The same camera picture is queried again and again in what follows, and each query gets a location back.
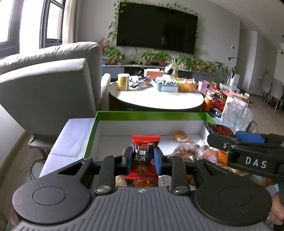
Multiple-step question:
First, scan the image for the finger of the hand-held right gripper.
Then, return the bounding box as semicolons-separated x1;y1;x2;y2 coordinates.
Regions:
207;133;284;179
235;131;284;145

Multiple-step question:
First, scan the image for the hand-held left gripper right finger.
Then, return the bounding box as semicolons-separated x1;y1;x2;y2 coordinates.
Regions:
154;147;233;196

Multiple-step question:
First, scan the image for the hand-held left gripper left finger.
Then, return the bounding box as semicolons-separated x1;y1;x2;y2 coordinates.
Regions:
53;146;134;195

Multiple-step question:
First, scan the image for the red and black candy packet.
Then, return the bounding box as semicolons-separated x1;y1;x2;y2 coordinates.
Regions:
124;134;160;181

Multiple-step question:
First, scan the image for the clear packet of brown nuts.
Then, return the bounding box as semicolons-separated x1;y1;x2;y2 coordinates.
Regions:
172;142;209;161

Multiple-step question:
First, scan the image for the green cardboard box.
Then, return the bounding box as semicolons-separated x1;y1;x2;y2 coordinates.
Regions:
83;111;220;162

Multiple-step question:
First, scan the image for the orange peanut packet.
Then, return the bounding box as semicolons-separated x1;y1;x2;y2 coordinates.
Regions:
203;148;251;176

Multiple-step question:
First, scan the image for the person's right hand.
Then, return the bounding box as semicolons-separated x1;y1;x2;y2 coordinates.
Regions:
263;179;284;225

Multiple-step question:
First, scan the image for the clear glass pitcher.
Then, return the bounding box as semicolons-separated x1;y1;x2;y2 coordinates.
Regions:
222;102;253;134

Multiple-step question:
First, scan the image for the white box with blue label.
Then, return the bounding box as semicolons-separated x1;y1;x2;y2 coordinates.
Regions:
226;93;249;107

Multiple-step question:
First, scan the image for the red snack bag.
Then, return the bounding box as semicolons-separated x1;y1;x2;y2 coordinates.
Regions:
211;92;229;111

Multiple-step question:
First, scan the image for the white dining chair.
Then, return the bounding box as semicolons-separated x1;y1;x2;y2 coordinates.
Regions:
265;78;284;114
256;74;272;103

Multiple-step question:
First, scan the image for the orange jar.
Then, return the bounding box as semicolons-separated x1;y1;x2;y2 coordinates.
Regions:
203;95;213;111

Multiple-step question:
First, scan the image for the white round coffee table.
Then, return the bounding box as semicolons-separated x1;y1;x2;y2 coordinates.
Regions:
108;79;204;112

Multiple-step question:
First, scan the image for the tall-leaf plant in white pot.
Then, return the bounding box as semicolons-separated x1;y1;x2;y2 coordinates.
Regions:
214;57;241;86

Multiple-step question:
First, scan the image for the small purple box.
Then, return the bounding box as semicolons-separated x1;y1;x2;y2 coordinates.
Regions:
197;80;210;93

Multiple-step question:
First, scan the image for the blue tray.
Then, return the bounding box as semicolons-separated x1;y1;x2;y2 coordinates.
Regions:
153;79;179;92

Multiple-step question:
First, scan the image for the black remote control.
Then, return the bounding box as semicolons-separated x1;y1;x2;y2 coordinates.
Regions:
130;77;151;88

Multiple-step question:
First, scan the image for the yellow can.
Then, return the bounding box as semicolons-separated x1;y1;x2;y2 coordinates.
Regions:
117;73;130;91

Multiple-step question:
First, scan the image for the wicker basket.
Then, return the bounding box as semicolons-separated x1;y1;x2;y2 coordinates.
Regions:
177;82;198;92

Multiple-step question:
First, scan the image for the red box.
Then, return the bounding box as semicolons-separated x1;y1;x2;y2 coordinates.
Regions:
144;69;163;79

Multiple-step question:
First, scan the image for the dark television cabinet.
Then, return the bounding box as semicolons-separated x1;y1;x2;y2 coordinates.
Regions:
102;64;217;80

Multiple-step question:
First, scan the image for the spider plant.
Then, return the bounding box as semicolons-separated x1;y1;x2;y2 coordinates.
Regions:
165;57;189;78

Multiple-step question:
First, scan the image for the row of potted plants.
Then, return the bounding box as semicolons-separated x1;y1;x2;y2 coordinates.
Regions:
98;38;217;74

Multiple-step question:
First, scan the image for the grey armchair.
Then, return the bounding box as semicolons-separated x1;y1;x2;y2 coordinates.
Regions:
0;41;111;160

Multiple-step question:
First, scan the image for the green ivy garland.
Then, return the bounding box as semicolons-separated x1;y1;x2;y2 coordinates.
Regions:
108;0;200;56

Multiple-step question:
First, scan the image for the white curtain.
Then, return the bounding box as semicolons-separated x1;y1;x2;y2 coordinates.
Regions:
63;0;77;45

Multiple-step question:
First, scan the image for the narrow dark-framed window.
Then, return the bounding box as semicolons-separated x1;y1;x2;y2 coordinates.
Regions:
39;0;67;49

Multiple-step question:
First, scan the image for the large dark-framed window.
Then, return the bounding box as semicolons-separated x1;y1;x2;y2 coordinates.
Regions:
0;0;21;59

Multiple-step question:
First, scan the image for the black floor cable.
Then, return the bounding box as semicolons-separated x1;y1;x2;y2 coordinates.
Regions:
30;159;45;180

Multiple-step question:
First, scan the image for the black wall television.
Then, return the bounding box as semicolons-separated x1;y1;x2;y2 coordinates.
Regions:
116;2;198;55

